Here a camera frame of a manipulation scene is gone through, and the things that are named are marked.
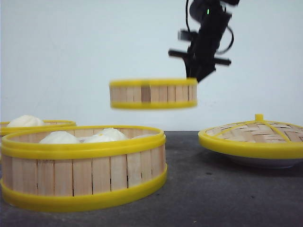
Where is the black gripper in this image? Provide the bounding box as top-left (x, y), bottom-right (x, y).
top-left (168, 11), bottom-right (232, 83)

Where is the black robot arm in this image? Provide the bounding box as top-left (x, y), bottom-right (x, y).
top-left (168, 0), bottom-right (239, 83)

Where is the bamboo steamer basket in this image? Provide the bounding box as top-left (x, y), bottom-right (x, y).
top-left (109, 78), bottom-right (197, 110)
top-left (1, 125), bottom-right (168, 212)

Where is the white bun front left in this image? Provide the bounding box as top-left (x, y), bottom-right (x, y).
top-left (39, 131), bottom-right (80, 144)

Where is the white steamed bun far left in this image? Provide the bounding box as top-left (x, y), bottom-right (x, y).
top-left (7, 115), bottom-right (45, 128)

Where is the white bun front right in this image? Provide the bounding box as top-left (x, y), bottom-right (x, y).
top-left (131, 134), bottom-right (154, 140)

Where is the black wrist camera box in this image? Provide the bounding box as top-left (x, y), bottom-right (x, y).
top-left (177, 30), bottom-right (198, 42)

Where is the white plate under lid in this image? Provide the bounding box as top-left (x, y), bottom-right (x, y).
top-left (224, 154), bottom-right (303, 169)

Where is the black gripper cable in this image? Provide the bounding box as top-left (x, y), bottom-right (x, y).
top-left (216, 26), bottom-right (235, 54)

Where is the woven bamboo steamer lid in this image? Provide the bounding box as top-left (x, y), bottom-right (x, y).
top-left (198, 114), bottom-right (303, 159)

